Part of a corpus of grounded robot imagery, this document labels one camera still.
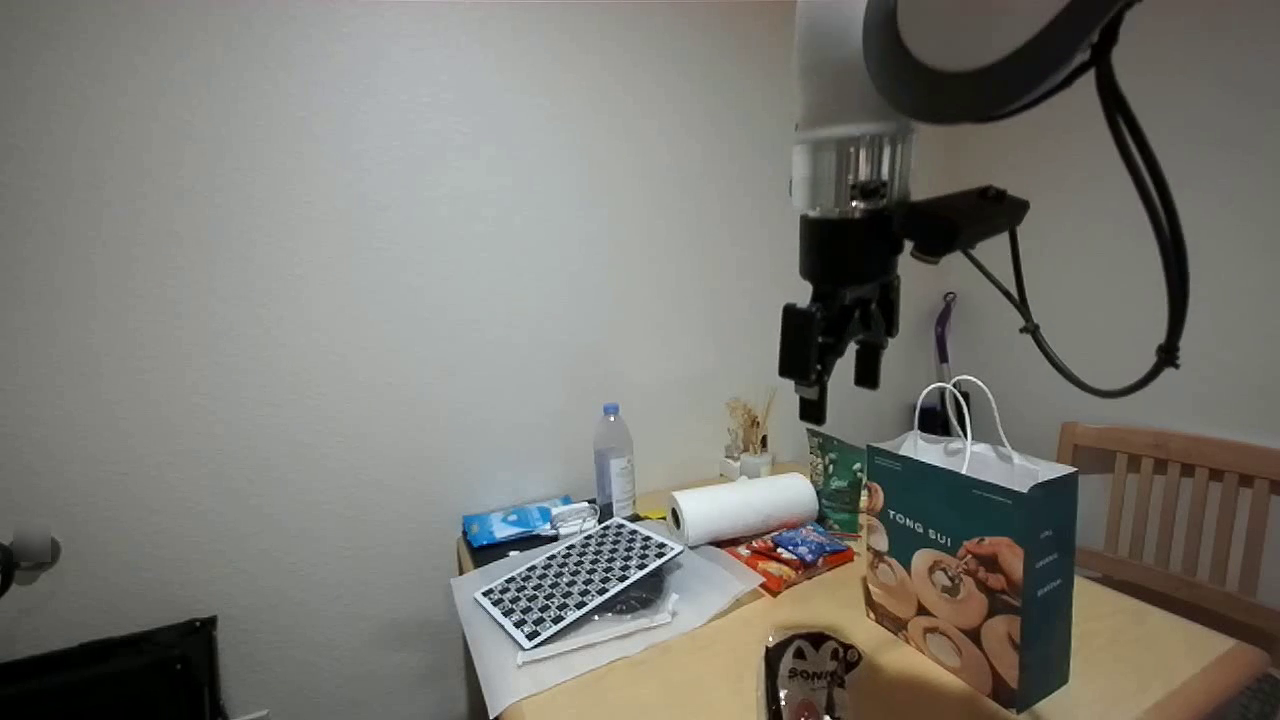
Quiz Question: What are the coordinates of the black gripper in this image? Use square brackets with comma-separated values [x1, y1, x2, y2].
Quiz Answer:
[775, 208, 914, 429]

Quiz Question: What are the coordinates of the blue candy bag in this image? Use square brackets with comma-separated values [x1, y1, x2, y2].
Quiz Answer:
[770, 520, 854, 566]

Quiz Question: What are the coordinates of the green paper bag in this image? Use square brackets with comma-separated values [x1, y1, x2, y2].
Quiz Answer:
[858, 372, 1080, 714]

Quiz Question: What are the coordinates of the jar with wooden chopsticks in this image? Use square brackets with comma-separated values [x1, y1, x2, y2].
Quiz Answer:
[721, 387, 781, 482]

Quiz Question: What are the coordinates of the white paper towel roll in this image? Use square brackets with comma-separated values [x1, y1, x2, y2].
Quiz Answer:
[665, 467, 826, 548]

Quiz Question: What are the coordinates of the red snack packet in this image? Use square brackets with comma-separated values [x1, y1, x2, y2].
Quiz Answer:
[730, 532, 862, 599]

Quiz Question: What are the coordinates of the clear plastic water bottle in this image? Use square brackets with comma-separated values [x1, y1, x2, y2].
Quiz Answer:
[591, 401, 642, 522]

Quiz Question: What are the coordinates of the small white box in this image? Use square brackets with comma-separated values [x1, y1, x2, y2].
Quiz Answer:
[546, 496, 600, 541]

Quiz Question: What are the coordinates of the black pouch under board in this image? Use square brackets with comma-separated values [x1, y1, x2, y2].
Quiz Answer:
[579, 562, 686, 621]

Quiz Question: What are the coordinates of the wooden slatted chair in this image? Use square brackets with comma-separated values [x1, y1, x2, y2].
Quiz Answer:
[1058, 421, 1280, 660]

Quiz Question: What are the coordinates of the black white patterned board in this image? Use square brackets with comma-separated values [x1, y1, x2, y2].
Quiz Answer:
[474, 513, 689, 654]

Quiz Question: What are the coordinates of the blue wipes packet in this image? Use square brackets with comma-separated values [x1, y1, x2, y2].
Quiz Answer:
[455, 496, 566, 555]

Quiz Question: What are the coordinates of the white translucent table sheet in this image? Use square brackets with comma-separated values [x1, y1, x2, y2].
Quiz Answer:
[449, 526, 770, 720]

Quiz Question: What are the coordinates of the black furniture block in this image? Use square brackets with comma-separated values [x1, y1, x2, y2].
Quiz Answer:
[0, 606, 230, 720]

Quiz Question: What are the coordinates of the silver door knob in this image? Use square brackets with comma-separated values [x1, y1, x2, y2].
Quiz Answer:
[0, 526, 69, 599]

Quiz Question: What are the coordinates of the purple hanging lanyard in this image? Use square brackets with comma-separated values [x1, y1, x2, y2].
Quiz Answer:
[928, 289, 965, 382]

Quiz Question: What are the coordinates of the black wall plug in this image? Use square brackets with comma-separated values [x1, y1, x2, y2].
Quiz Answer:
[914, 387, 975, 441]

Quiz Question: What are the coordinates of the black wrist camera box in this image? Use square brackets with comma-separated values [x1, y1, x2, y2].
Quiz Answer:
[903, 185, 1036, 268]

